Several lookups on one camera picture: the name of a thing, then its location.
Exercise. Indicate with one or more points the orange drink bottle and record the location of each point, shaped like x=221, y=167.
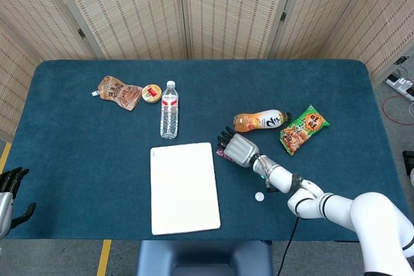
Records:
x=258, y=121

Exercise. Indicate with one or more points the small white ball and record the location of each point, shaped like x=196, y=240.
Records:
x=259, y=196

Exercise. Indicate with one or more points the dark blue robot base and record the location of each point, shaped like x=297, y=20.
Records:
x=203, y=258

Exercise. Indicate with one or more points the green snack bag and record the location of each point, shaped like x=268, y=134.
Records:
x=304, y=129

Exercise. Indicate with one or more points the white power strip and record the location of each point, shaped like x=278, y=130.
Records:
x=401, y=86

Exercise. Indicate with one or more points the woven folding screen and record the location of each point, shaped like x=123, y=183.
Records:
x=226, y=7

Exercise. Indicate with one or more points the black device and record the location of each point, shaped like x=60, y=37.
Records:
x=409, y=159

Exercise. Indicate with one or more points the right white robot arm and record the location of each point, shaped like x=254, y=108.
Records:
x=323, y=201

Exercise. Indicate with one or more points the white rectangular board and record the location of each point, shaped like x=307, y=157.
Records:
x=184, y=188

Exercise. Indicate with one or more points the pink glitter packet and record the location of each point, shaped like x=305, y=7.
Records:
x=227, y=158

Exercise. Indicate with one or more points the blue felt table cover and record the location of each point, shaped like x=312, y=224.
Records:
x=97, y=159

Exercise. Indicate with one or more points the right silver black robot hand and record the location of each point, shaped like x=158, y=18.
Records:
x=241, y=151

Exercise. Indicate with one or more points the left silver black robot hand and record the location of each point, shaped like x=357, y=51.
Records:
x=4, y=205

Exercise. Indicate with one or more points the clear water bottle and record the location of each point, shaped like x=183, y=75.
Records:
x=169, y=111

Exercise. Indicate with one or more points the round yellow tin red label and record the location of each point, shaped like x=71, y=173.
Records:
x=151, y=93

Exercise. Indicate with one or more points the brown spout pouch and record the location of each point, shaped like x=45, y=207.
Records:
x=119, y=93

